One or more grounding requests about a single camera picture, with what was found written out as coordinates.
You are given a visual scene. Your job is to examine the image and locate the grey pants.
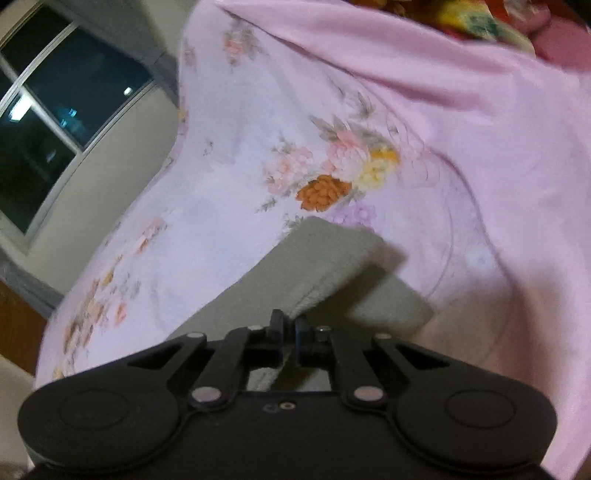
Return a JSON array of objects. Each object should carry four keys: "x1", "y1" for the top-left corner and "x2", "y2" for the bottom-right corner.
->
[{"x1": 166, "y1": 215, "x2": 435, "y2": 393}]

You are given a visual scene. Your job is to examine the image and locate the brown wooden door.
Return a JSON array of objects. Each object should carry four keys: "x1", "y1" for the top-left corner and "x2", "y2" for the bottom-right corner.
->
[{"x1": 0, "y1": 283, "x2": 47, "y2": 375}]

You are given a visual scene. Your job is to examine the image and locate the pink floral bed sheet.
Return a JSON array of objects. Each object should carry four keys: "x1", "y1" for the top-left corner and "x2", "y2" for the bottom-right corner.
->
[{"x1": 36, "y1": 1, "x2": 590, "y2": 479}]

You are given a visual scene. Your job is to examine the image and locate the colourful red yellow blanket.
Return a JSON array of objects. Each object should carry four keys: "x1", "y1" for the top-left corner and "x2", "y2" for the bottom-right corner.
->
[{"x1": 353, "y1": 0, "x2": 590, "y2": 72}]

